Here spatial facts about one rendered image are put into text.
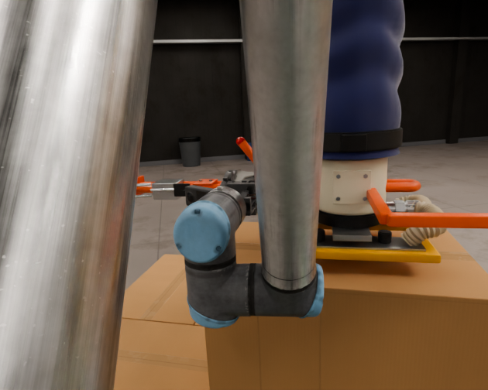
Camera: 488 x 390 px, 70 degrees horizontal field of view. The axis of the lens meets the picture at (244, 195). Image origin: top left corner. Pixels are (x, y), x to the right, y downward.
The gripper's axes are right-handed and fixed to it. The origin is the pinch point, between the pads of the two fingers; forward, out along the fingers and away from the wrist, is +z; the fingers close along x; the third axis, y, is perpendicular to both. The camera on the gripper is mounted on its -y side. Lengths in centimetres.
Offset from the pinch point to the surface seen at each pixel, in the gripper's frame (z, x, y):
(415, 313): -20.1, -20.9, 38.9
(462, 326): -20, -23, 47
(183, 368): -1, -56, -20
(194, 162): 711, -94, -277
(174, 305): 32, -56, -36
